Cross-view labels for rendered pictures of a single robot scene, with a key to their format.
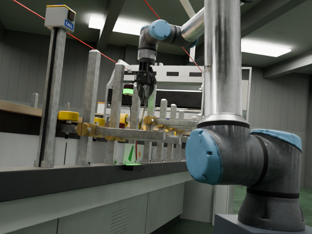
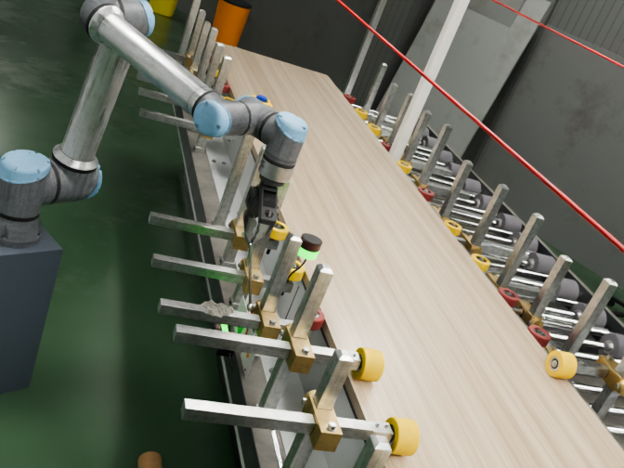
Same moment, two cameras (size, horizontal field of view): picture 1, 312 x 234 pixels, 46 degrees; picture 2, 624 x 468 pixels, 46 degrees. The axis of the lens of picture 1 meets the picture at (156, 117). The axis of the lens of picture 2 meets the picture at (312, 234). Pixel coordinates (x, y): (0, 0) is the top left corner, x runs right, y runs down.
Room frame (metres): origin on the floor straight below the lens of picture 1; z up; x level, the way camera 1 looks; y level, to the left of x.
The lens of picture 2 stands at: (3.27, -1.03, 1.91)
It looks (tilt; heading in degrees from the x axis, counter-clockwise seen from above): 24 degrees down; 139
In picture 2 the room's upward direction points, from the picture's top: 22 degrees clockwise
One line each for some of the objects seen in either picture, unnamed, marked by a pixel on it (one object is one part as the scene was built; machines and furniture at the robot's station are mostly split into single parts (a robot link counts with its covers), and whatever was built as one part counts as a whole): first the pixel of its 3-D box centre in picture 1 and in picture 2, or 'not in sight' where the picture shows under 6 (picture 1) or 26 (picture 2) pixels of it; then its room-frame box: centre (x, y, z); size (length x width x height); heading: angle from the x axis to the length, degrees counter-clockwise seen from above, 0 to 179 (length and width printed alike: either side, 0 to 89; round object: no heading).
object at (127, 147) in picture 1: (133, 153); (243, 334); (1.86, 0.10, 0.75); 0.26 x 0.01 x 0.10; 162
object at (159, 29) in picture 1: (159, 32); (253, 118); (1.66, 0.02, 1.33); 0.12 x 0.12 x 0.09; 20
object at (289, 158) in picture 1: (271, 159); (23, 182); (1.09, -0.36, 0.79); 0.17 x 0.15 x 0.18; 110
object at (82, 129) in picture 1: (89, 130); (239, 233); (1.44, 0.26, 0.84); 0.14 x 0.06 x 0.05; 162
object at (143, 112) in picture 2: not in sight; (188, 124); (0.48, 0.48, 0.82); 0.44 x 0.03 x 0.04; 72
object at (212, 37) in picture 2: not in sight; (201, 72); (-0.01, 0.72, 0.92); 0.04 x 0.04 x 0.48; 72
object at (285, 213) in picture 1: (271, 206); (13, 219); (1.10, -0.36, 0.65); 0.19 x 0.19 x 0.10
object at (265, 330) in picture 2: not in sight; (266, 319); (1.92, 0.11, 0.84); 0.14 x 0.06 x 0.05; 162
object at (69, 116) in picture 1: (68, 124); (273, 239); (1.49, 0.36, 0.85); 0.08 x 0.08 x 0.11
